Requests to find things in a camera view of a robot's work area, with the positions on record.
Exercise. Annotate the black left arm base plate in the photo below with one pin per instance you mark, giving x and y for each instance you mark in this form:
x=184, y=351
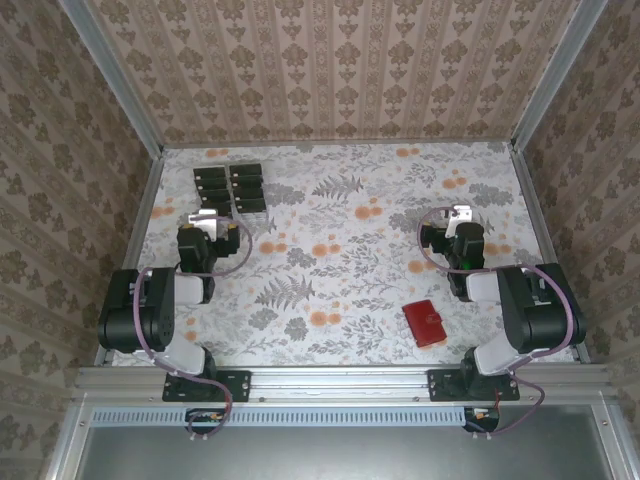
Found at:
x=235, y=385

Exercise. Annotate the aluminium side rail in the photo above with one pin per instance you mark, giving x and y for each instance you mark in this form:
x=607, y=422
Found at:
x=537, y=225
x=142, y=225

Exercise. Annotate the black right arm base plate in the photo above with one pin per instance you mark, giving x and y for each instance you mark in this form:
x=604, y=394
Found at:
x=442, y=387

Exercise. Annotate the red leather card holder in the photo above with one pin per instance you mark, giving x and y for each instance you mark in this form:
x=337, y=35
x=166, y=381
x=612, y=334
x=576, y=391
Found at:
x=425, y=325

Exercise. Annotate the aluminium extrusion rail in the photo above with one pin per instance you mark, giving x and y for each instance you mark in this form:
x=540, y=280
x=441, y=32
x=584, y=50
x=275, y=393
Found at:
x=340, y=382

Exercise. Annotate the floral print table cover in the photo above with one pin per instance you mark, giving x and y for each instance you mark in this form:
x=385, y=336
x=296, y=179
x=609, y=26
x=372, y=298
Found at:
x=320, y=225

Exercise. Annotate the grey metal panel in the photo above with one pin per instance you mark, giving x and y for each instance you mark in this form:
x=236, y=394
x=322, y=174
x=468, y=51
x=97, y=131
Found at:
x=350, y=455

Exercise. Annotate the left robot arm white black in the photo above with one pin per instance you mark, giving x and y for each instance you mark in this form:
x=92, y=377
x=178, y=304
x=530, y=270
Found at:
x=125, y=310

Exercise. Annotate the clear acrylic card stand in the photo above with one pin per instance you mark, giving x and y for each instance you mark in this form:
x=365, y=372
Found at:
x=260, y=220

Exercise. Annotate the black VIP card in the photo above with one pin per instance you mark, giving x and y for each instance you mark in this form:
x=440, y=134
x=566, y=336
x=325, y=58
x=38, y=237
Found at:
x=247, y=181
x=245, y=170
x=209, y=173
x=251, y=205
x=249, y=193
x=212, y=186
x=217, y=208
x=215, y=197

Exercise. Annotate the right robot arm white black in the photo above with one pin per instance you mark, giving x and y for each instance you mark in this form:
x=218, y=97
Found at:
x=540, y=320

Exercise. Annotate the aluminium frame post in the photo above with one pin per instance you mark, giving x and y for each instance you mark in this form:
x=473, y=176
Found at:
x=115, y=75
x=555, y=75

